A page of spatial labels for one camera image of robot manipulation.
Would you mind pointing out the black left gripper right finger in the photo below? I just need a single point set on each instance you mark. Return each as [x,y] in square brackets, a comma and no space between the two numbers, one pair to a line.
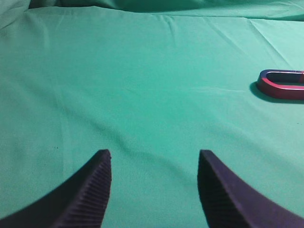
[229,202]

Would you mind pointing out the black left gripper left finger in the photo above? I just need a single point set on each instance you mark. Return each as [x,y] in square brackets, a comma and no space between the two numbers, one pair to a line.
[79,202]

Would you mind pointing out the left red-blue horseshoe magnet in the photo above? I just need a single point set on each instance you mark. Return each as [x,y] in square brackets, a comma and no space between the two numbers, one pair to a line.
[282,84]

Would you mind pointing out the green cloth backdrop and cover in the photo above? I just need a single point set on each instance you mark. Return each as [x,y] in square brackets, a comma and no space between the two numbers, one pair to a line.
[154,82]

